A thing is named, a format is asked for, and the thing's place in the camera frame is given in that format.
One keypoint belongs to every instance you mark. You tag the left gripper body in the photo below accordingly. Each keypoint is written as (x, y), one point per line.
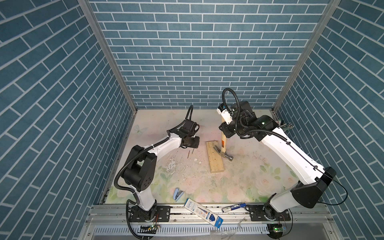
(189, 141)

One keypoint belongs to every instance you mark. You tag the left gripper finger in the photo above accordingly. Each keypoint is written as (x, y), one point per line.
(195, 140)
(194, 146)

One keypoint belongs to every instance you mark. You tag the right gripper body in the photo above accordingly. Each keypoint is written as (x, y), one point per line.
(240, 128)

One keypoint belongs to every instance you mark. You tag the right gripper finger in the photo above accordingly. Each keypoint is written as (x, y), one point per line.
(228, 132)
(223, 126)

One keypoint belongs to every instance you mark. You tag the wooden claw hammer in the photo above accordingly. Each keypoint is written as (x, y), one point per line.
(222, 150)

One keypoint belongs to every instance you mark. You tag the wooden plank with nails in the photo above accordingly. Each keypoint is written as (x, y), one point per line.
(215, 158)

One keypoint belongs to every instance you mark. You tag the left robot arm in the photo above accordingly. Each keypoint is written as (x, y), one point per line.
(137, 173)

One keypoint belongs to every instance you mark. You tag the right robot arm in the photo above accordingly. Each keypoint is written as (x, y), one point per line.
(314, 179)

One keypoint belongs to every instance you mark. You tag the pink cup with tools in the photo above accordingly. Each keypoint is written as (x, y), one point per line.
(285, 126)

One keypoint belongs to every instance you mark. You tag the blue stapler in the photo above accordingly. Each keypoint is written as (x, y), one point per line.
(177, 194)

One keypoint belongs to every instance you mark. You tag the white blue toothpaste box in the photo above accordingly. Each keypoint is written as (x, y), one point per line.
(202, 212)

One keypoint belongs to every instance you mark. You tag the blue white marker pen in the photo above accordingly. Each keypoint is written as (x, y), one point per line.
(233, 207)

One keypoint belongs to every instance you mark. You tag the clear plastic wrapper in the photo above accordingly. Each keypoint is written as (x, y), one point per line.
(227, 232)

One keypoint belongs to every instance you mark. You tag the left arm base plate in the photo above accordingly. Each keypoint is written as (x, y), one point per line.
(156, 213)

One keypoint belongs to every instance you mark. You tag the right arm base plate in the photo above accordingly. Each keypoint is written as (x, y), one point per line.
(260, 213)

